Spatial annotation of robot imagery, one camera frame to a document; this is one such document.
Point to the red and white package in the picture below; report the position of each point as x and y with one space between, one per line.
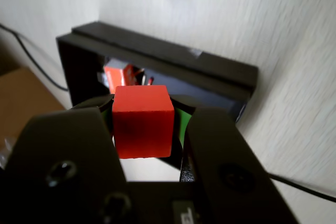
118 75

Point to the clear plastic bag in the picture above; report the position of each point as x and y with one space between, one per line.
6 153

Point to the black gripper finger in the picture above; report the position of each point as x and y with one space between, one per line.
65 142
236 169

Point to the black box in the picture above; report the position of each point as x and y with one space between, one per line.
170 53

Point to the large cardboard box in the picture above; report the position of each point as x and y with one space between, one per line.
21 98

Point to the red cube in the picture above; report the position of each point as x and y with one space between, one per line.
143 124

